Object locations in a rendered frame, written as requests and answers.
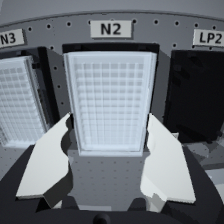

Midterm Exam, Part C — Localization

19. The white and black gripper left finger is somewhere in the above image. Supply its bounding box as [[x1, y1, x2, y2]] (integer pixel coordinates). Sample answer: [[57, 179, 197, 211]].
[[0, 113, 74, 224]]

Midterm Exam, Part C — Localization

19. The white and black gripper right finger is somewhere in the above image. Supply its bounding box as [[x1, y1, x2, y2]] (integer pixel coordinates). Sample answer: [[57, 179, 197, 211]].
[[140, 113, 224, 224]]

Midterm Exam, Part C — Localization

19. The grey flat base plate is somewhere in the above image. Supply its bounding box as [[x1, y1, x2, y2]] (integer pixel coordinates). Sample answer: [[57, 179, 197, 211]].
[[0, 10, 224, 211]]

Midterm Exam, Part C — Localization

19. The grey operator panel with coloured buttons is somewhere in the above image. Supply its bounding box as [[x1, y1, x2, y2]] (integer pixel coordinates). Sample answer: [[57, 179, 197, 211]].
[[205, 168, 224, 204]]

